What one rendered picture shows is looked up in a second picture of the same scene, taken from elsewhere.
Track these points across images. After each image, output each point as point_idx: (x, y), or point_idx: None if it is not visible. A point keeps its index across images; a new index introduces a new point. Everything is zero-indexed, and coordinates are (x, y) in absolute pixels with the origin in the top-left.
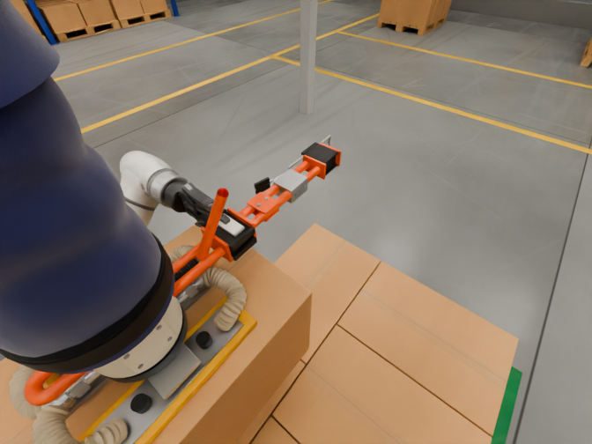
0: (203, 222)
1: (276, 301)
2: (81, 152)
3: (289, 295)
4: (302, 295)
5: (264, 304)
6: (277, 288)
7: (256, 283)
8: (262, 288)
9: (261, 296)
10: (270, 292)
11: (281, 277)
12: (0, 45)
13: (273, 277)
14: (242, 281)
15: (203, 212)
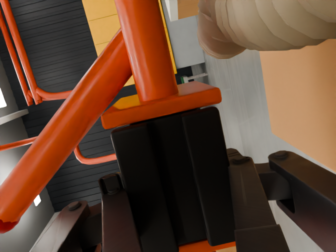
0: (257, 215)
1: (278, 79)
2: None
3: (277, 106)
4: (272, 118)
5: (281, 59)
6: (289, 107)
7: (311, 90)
8: (300, 87)
9: (291, 68)
10: (290, 88)
11: (299, 135)
12: None
13: (305, 126)
14: (329, 70)
15: (121, 219)
